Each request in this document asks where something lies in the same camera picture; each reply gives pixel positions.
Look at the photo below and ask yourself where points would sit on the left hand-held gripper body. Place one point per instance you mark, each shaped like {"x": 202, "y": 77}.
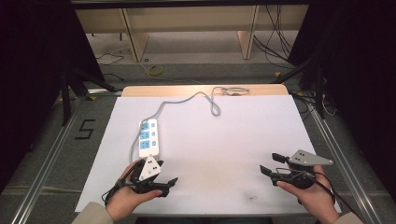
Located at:
{"x": 148, "y": 169}

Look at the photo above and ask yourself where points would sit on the beige wooden desk frame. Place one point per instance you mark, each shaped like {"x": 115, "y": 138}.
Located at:
{"x": 137, "y": 40}

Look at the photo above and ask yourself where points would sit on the white power strip blue sockets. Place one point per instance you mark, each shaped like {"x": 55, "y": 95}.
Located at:
{"x": 153, "y": 146}

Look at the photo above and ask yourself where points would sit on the black metal stand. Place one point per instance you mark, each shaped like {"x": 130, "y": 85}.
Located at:
{"x": 66, "y": 102}
{"x": 318, "y": 93}

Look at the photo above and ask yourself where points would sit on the yellow tape roll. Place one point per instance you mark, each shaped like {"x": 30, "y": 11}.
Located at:
{"x": 154, "y": 67}

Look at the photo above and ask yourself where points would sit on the black curtain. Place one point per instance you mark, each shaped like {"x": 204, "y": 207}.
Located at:
{"x": 364, "y": 77}
{"x": 31, "y": 77}

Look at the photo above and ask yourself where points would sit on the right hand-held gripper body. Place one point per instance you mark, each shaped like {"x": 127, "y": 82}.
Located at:
{"x": 306, "y": 159}

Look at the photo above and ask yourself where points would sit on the person's left hand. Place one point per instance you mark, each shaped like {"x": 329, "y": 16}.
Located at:
{"x": 127, "y": 199}

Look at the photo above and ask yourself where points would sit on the aluminium floor rail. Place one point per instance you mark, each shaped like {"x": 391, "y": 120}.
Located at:
{"x": 49, "y": 155}
{"x": 342, "y": 155}

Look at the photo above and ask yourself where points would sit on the white table sheet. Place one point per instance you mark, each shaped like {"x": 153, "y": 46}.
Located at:
{"x": 218, "y": 149}

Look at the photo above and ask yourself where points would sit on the person's right hand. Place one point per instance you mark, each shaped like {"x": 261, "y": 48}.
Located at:
{"x": 314, "y": 197}

